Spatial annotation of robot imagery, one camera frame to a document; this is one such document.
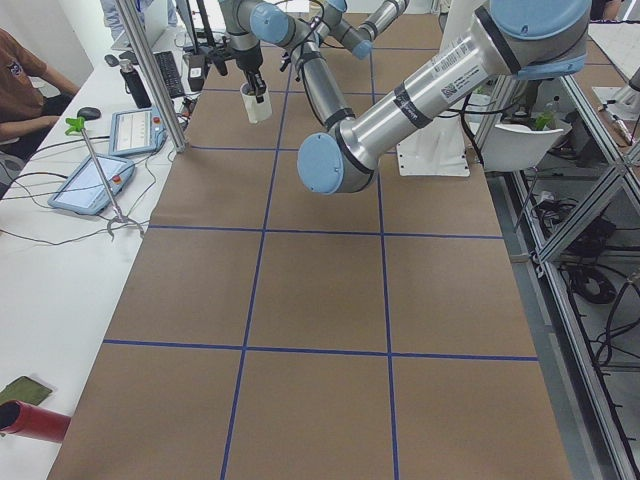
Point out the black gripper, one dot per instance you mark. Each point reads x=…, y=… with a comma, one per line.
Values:
x=248, y=62

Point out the white cup with handle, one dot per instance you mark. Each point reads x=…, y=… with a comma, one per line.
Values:
x=259, y=108

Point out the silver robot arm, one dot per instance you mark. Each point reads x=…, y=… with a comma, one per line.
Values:
x=357, y=40
x=524, y=39

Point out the black keyboard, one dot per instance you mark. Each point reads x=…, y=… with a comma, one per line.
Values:
x=170, y=73

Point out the black water bottle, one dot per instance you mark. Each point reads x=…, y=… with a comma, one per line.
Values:
x=134, y=84

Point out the upper teach pendant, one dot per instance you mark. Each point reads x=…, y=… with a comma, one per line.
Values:
x=135, y=132

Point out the teach pendant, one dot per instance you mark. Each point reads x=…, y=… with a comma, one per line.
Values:
x=135, y=132
x=84, y=193

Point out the black computer mouse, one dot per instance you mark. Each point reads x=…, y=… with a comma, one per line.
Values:
x=89, y=113

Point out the lower teach pendant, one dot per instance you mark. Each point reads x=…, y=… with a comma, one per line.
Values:
x=84, y=193

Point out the person in brown shirt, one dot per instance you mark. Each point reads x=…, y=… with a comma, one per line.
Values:
x=27, y=116

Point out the white chair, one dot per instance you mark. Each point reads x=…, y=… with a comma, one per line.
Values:
x=515, y=147

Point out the green cloth pouch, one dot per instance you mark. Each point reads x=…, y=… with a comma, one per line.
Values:
x=25, y=389

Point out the red cylinder bottle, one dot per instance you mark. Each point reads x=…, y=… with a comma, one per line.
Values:
x=31, y=421

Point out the aluminium frame post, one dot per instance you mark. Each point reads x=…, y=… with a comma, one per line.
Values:
x=143, y=38

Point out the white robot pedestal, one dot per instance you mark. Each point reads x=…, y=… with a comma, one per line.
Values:
x=439, y=149

